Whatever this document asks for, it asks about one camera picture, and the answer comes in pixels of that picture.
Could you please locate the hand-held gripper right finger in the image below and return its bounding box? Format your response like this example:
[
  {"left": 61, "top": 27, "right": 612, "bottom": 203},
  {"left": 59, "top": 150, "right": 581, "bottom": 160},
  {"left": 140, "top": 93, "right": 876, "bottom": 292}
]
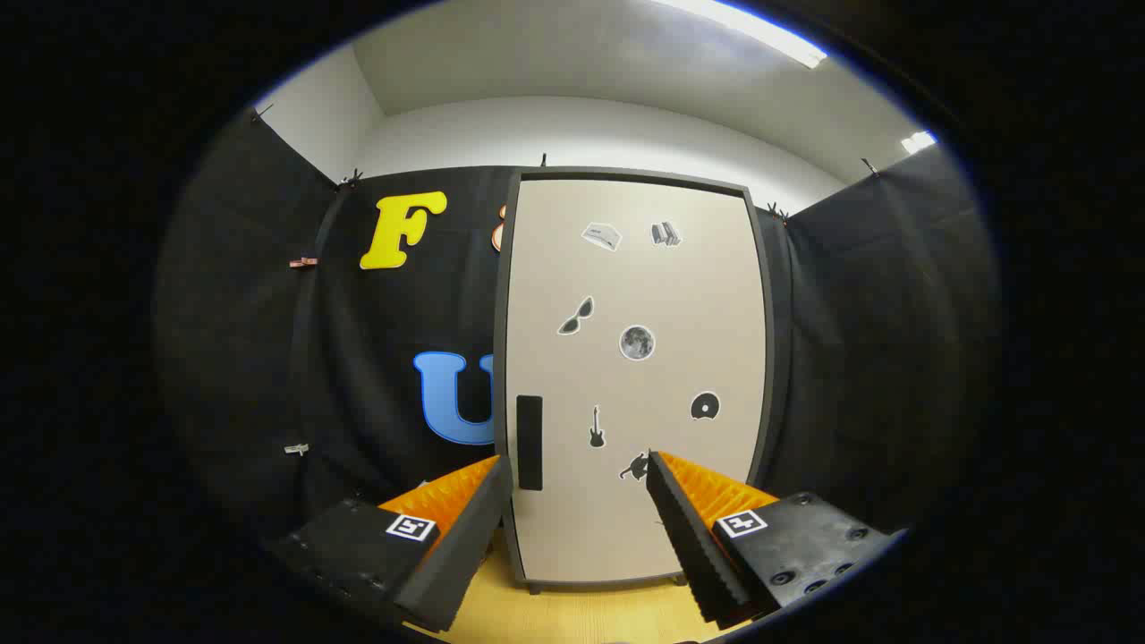
[{"left": 644, "top": 450, "right": 906, "bottom": 629}]

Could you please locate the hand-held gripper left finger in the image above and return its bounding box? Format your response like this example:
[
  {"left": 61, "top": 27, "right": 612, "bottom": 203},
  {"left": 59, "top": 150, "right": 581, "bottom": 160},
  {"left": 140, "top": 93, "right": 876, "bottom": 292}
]
[{"left": 266, "top": 454, "right": 513, "bottom": 634}]

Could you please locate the black door handle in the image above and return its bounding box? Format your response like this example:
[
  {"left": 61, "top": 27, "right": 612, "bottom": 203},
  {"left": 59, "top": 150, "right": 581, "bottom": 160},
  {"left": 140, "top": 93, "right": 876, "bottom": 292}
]
[{"left": 517, "top": 395, "right": 544, "bottom": 491}]

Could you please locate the beige cabinet door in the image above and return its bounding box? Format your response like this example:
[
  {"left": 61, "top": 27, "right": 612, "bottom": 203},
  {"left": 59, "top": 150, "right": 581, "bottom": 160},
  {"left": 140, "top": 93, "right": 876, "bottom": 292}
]
[{"left": 505, "top": 179, "right": 768, "bottom": 584}]

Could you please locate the black backdrop cloth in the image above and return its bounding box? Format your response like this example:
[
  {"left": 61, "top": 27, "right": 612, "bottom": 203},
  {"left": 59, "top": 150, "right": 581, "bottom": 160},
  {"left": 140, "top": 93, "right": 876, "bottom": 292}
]
[{"left": 154, "top": 106, "right": 1001, "bottom": 582}]

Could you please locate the dark grey cabinet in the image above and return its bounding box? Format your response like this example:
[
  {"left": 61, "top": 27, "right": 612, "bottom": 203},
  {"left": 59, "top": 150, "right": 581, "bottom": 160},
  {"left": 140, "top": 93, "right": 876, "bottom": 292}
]
[{"left": 492, "top": 166, "right": 777, "bottom": 596}]

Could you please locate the long ceiling light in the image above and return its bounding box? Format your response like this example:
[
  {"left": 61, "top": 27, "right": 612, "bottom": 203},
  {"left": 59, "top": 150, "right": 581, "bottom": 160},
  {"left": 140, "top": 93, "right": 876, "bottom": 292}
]
[{"left": 653, "top": 0, "right": 828, "bottom": 70}]

